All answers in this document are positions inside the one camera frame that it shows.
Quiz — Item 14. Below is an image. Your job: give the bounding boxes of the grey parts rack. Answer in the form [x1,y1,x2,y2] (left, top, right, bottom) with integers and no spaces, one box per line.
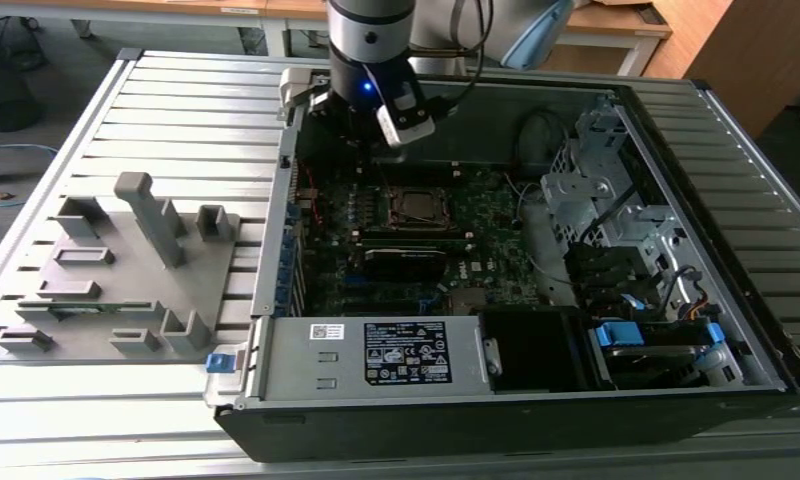
[0,171,241,362]

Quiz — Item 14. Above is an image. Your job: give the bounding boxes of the CPU silver plate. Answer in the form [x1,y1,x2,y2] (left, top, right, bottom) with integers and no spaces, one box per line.
[400,192,444,220]

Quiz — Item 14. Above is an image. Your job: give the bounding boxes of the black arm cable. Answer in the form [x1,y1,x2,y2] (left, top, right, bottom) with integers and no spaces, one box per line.
[442,0,498,114]

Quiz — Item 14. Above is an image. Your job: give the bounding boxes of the grey floor stand base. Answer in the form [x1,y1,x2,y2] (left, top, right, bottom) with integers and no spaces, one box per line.
[0,149,47,187]

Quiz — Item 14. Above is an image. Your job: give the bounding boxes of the wooden cabinet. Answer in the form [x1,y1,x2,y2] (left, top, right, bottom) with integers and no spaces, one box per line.
[642,0,800,139]

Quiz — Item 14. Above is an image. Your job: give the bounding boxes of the metal socket cover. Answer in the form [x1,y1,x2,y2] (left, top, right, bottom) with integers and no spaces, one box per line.
[388,188,456,229]

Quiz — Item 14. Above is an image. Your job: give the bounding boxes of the black graphics card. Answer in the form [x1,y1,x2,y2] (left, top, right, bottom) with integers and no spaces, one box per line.
[361,247,446,282]

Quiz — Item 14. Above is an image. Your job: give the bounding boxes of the grey power supply unit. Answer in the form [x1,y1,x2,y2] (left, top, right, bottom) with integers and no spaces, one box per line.
[255,314,501,401]

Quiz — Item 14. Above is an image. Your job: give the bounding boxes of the black plastic drive bracket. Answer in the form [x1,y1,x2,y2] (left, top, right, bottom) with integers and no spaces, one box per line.
[564,242,665,314]

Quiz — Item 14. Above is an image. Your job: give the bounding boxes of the blue network cable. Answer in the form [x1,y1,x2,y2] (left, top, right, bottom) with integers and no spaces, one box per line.
[0,142,61,209]

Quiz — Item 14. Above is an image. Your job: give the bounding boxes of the coloured wire bundle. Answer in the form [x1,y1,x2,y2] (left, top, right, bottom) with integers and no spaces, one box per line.
[682,299,719,322]

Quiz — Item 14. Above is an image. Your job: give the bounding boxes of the black cable with connector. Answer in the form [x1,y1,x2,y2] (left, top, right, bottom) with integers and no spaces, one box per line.
[662,264,702,314]

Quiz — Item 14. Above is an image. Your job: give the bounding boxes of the black expansion slot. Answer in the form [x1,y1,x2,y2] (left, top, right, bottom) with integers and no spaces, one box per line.
[341,301,422,315]
[344,286,422,297]

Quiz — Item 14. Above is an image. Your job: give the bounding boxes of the black wire basket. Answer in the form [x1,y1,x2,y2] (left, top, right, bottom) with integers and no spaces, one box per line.
[0,14,47,71]

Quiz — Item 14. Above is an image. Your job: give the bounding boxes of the grey chipset heatsink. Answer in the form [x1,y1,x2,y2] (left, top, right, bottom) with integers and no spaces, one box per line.
[449,287,489,310]

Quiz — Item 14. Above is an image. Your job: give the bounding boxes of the wooden desk white frame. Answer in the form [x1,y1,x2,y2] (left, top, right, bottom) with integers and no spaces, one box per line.
[265,0,673,77]
[0,0,271,56]

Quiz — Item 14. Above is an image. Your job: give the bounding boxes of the green motherboard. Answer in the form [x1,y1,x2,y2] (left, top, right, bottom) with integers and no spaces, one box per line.
[290,159,561,319]

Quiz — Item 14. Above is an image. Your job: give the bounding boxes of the silver drive cage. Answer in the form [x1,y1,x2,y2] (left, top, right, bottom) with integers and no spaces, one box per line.
[538,107,632,246]

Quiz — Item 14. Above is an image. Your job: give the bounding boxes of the black RAM slot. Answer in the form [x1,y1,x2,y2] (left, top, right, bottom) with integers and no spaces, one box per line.
[362,225,466,239]

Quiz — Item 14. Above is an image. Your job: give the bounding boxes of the CPU socket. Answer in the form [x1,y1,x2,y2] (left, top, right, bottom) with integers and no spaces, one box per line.
[382,185,460,232]

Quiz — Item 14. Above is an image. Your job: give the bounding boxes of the thick black cable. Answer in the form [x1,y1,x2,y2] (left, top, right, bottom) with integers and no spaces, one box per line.
[513,108,574,174]

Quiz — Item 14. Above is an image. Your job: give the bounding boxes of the black bin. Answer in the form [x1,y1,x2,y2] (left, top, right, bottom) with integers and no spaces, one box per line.
[0,64,45,134]

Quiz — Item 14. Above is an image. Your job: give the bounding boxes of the black PC case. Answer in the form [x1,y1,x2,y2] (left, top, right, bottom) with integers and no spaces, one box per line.
[202,67,800,464]

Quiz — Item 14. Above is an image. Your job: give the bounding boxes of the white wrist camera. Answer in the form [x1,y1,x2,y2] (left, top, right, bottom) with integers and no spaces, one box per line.
[374,79,437,149]

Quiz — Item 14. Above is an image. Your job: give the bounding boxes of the hard disk in blue carrier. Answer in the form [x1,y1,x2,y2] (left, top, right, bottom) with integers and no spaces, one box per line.
[586,319,727,391]

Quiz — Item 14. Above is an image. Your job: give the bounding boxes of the black fan shroud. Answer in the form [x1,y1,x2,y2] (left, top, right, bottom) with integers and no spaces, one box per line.
[477,305,605,396]

